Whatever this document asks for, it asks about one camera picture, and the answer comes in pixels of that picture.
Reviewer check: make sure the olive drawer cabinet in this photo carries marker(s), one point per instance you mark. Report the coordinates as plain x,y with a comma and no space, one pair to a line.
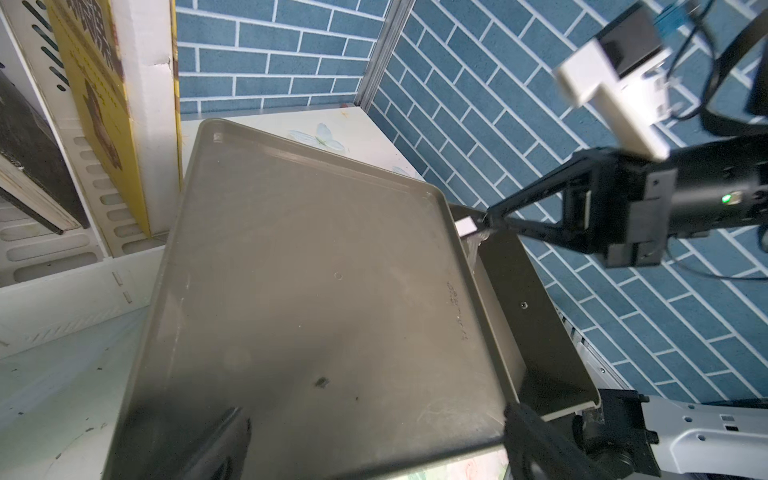
331,300

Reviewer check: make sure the white file organizer rack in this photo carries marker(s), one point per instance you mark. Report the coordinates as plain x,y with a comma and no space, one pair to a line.
91,161

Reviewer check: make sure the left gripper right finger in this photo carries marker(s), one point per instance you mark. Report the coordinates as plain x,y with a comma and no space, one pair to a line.
536,450

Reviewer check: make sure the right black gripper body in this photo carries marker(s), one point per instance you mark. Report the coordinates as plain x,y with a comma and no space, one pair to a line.
696,190

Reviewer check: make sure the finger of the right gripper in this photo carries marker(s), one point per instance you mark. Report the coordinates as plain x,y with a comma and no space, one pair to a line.
573,181
582,241

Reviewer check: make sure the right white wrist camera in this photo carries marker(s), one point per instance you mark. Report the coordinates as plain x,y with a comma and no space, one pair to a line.
617,72

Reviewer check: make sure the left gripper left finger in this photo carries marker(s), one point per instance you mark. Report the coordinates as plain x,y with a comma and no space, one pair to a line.
218,453

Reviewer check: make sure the olive top drawer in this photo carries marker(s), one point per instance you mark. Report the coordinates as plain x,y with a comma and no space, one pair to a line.
536,354

